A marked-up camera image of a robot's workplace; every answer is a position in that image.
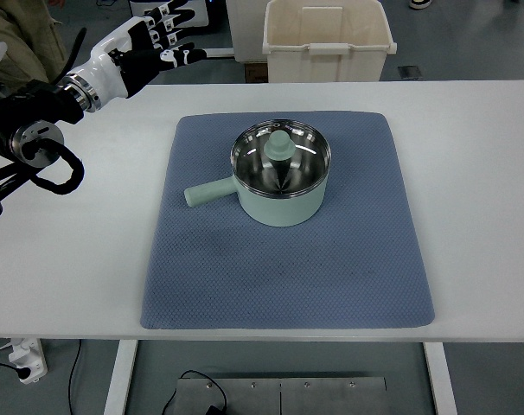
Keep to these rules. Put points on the white table leg left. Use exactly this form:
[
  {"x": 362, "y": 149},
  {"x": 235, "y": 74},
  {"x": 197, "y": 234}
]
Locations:
[{"x": 118, "y": 392}]

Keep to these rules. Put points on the white table leg right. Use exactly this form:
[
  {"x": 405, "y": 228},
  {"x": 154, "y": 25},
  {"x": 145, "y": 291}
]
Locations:
[{"x": 440, "y": 379}]

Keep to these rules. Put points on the white table leg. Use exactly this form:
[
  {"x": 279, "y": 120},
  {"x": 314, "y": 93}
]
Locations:
[
  {"x": 440, "y": 379},
  {"x": 118, "y": 392}
]

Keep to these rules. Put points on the person in beige clothes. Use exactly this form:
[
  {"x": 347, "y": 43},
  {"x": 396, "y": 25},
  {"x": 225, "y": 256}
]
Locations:
[{"x": 34, "y": 47}]

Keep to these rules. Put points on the blue textured mat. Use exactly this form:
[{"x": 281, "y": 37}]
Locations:
[{"x": 355, "y": 264}]

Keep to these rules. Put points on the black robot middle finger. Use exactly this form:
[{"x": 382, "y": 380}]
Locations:
[{"x": 167, "y": 27}]

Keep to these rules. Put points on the grey metal floor plate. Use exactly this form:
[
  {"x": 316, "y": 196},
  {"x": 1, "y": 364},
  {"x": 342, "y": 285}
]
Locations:
[{"x": 294, "y": 395}]

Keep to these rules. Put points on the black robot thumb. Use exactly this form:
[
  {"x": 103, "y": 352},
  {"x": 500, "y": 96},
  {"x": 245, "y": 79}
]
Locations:
[{"x": 174, "y": 58}]

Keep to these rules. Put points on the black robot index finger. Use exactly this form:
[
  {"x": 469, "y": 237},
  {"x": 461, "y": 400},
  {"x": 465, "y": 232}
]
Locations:
[{"x": 171, "y": 42}]

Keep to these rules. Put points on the grey floor outlet plate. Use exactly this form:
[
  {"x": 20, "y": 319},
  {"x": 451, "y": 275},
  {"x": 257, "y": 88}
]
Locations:
[{"x": 410, "y": 72}]

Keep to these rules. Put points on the white black appliance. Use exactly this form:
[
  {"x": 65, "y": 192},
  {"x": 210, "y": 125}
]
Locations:
[{"x": 207, "y": 13}]

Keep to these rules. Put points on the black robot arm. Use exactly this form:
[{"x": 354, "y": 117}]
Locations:
[{"x": 33, "y": 144}]

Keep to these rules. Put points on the cream plastic bin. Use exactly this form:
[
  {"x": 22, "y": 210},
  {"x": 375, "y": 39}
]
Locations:
[{"x": 326, "y": 41}]

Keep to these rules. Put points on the cardboard box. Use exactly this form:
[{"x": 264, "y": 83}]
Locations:
[{"x": 256, "y": 72}]

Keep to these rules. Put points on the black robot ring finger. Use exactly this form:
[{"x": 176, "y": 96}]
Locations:
[{"x": 172, "y": 17}]

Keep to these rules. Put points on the white cabinet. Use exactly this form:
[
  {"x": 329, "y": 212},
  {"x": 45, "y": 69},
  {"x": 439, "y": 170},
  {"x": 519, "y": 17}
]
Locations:
[{"x": 247, "y": 20}]

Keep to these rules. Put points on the white power strip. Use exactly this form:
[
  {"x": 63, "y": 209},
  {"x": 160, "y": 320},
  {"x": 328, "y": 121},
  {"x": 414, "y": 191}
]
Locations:
[{"x": 28, "y": 357}]

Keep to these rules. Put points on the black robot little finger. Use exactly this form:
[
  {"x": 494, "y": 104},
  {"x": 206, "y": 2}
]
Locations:
[{"x": 164, "y": 9}]

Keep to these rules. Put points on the green pot with glass lid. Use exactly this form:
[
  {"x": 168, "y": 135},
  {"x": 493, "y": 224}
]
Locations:
[{"x": 280, "y": 169}]

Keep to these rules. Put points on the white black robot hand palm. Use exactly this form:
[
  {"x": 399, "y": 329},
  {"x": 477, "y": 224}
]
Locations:
[{"x": 120, "y": 65}]

